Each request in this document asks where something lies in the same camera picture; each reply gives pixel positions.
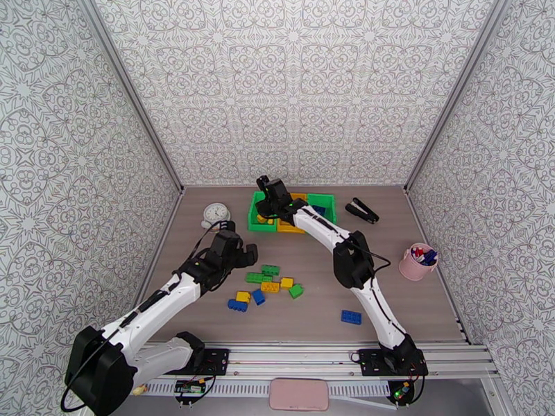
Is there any white twin-bell alarm clock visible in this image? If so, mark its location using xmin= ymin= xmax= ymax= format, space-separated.
xmin=202 ymin=203 xmax=231 ymax=229

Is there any yellow plastic storage bin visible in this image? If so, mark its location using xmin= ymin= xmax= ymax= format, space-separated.
xmin=276 ymin=193 xmax=309 ymax=234

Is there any aluminium frame post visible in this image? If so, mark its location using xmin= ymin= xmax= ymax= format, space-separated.
xmin=404 ymin=0 xmax=509 ymax=191
xmin=76 ymin=0 xmax=185 ymax=193

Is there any green plastic storage bin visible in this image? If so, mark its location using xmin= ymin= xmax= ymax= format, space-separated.
xmin=247 ymin=190 xmax=280 ymax=233
xmin=306 ymin=193 xmax=339 ymax=226

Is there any long aluminium mounting rail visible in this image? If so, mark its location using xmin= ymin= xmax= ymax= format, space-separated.
xmin=138 ymin=340 xmax=497 ymax=379

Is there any black stapler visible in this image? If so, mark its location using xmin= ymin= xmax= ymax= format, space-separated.
xmin=345 ymin=197 xmax=380 ymax=225

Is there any aluminium table edge rail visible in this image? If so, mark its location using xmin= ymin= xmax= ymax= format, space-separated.
xmin=404 ymin=188 xmax=472 ymax=344
xmin=137 ymin=188 xmax=187 ymax=307

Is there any pink flat case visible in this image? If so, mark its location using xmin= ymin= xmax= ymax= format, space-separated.
xmin=268 ymin=378 xmax=330 ymax=413

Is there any pink pen cup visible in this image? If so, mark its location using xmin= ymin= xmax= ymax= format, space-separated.
xmin=398 ymin=242 xmax=439 ymax=281

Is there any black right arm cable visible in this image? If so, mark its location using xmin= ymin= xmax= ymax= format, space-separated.
xmin=344 ymin=241 xmax=393 ymax=333

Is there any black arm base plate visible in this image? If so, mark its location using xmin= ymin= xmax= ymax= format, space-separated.
xmin=351 ymin=349 xmax=429 ymax=378
xmin=166 ymin=347 xmax=231 ymax=376

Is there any white slotted cable duct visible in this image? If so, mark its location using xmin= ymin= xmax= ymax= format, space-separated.
xmin=145 ymin=381 xmax=393 ymax=399

